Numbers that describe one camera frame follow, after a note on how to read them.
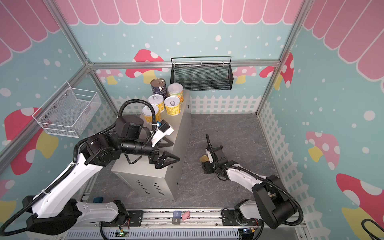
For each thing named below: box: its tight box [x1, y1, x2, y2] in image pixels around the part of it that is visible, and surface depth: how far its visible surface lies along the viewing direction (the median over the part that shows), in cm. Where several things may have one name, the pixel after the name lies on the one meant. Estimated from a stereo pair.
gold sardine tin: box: [199, 155, 210, 163], surface depth 93 cm
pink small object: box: [182, 211, 190, 221], surface depth 76 cm
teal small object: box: [93, 196, 104, 204], surface depth 81 cm
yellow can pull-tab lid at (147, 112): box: [142, 104, 161, 124], surface depth 67 cm
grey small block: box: [172, 211, 182, 225], surface depth 75 cm
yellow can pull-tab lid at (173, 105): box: [164, 96, 182, 116], surface depth 71 cm
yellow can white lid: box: [167, 83, 184, 105], surface depth 74 cm
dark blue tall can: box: [150, 78, 168, 100], surface depth 74 cm
